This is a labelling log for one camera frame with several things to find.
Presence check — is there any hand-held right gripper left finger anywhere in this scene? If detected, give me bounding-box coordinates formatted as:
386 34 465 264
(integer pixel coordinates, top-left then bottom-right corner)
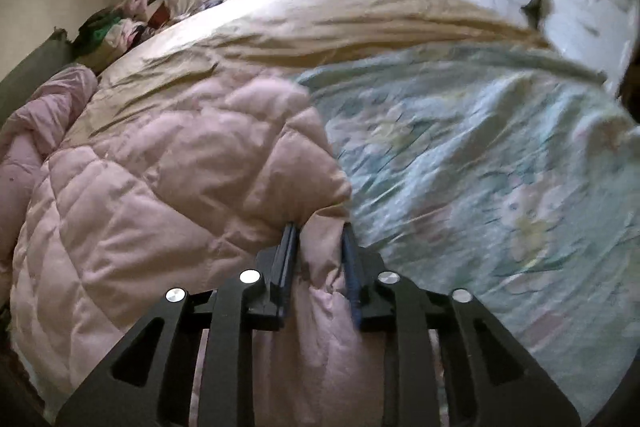
54 222 301 427

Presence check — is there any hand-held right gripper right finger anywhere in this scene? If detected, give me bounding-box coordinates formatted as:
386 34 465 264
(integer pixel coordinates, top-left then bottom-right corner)
341 222 583 427

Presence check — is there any pink quilted duvet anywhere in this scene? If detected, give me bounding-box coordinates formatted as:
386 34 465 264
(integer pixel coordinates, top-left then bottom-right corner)
10 76 397 427

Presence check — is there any pile of mixed clothes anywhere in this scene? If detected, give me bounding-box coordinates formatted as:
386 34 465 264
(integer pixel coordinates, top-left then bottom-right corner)
75 0 177 74

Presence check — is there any green floral blanket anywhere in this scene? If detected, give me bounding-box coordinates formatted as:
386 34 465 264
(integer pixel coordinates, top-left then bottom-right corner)
295 44 640 410

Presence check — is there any beige bed sheet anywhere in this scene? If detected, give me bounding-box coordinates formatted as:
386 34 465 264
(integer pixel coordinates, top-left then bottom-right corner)
60 0 557 148

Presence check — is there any pink pillow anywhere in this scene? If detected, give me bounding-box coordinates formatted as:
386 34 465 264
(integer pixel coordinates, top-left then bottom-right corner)
0 65 99 304

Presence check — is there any green headboard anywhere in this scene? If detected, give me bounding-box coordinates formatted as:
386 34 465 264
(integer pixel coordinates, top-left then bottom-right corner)
0 27 77 124

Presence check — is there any white drawer cabinet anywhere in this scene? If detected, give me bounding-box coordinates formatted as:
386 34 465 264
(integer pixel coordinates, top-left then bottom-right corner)
539 0 637 84

